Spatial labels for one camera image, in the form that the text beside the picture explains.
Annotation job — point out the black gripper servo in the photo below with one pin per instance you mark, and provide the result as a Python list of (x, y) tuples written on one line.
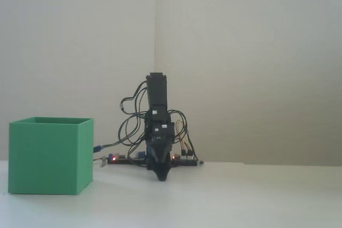
[(160, 133)]

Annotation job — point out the green open plastic bin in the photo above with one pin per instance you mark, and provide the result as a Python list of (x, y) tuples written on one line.
[(45, 156)]

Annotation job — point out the black base electronics board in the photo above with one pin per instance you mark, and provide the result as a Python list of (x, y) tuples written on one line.
[(184, 161)]

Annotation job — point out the grey tape strip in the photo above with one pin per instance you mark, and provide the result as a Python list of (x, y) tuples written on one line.
[(103, 162)]

